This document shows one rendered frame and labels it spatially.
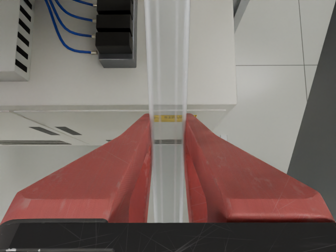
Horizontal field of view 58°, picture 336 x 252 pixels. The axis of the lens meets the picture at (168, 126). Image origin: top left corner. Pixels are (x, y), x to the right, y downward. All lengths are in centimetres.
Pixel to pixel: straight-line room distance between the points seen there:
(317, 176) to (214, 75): 31
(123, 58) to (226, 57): 15
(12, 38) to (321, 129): 41
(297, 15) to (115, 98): 96
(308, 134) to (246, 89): 95
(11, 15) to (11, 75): 8
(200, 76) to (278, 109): 71
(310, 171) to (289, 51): 105
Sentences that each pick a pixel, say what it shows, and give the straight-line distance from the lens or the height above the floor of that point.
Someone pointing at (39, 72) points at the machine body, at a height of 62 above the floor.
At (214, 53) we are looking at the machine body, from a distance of 48.
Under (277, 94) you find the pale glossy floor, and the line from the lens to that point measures 116.
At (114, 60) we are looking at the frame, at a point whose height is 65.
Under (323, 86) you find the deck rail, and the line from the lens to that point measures 18.
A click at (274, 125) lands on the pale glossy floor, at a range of 113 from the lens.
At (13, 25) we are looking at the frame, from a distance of 49.
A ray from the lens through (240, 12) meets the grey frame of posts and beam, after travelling 62.
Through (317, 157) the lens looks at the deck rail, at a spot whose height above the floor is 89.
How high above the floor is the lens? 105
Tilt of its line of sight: 80 degrees down
